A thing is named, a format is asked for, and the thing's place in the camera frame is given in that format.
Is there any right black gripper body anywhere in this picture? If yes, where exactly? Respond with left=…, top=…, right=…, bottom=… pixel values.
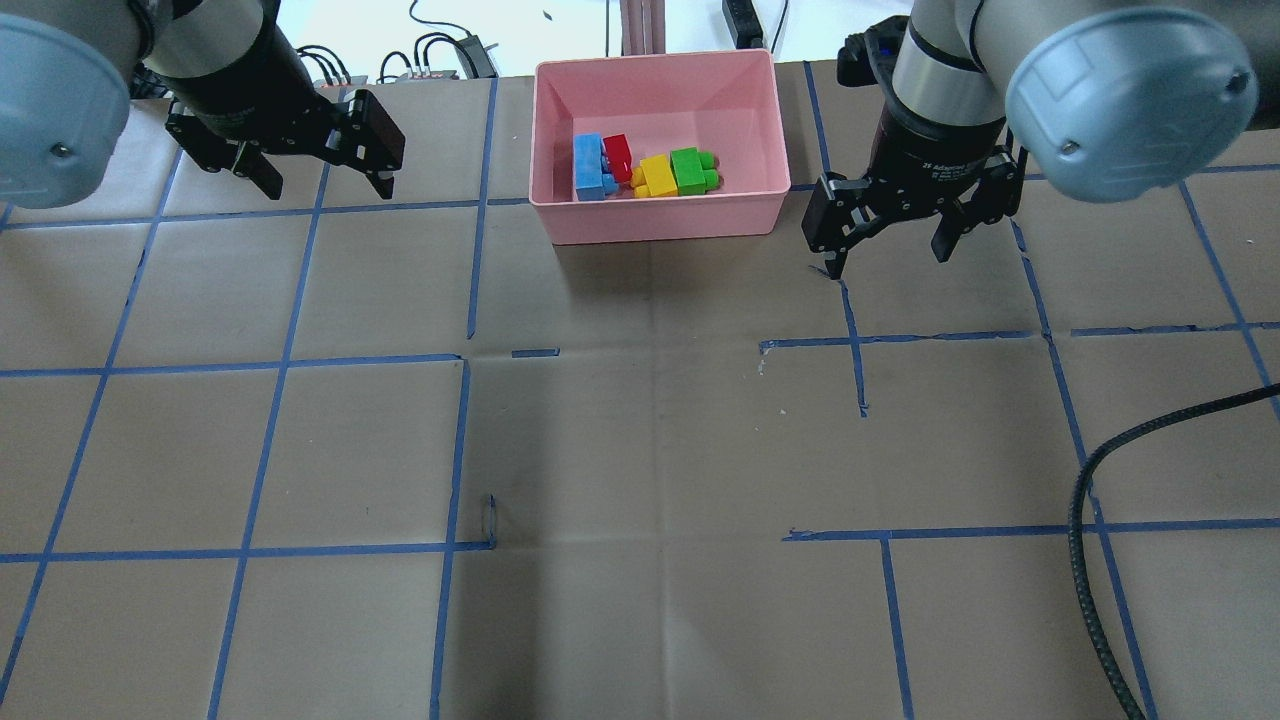
left=837, top=20, right=1027, bottom=231

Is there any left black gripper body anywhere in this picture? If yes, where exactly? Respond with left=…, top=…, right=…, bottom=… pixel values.
left=165, top=79, right=367, bottom=176

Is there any green toy block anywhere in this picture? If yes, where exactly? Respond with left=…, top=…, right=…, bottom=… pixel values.
left=669, top=147, right=721, bottom=197

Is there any yellow toy block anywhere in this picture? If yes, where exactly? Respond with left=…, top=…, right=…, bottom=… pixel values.
left=630, top=152, right=678, bottom=199

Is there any blue toy block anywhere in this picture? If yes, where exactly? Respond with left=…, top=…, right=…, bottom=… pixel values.
left=573, top=133, right=620, bottom=202

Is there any red toy block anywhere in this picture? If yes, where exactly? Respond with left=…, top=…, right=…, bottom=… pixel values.
left=602, top=135, right=634, bottom=186

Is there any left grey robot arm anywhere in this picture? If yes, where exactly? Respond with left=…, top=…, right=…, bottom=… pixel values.
left=1, top=1, right=406, bottom=209

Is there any pink plastic box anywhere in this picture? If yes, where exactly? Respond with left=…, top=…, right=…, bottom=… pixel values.
left=527, top=49, right=791, bottom=246

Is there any black power adapter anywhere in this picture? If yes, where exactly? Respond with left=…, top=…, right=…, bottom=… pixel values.
left=454, top=35, right=499, bottom=79

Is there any black power strip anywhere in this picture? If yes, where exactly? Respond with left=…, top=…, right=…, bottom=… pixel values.
left=719, top=0, right=765, bottom=50

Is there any aluminium frame post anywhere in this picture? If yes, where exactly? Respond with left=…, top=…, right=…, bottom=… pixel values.
left=620, top=0, right=666, bottom=56

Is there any black braided cable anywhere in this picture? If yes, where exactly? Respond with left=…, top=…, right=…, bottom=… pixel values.
left=1068, top=383, right=1280, bottom=720

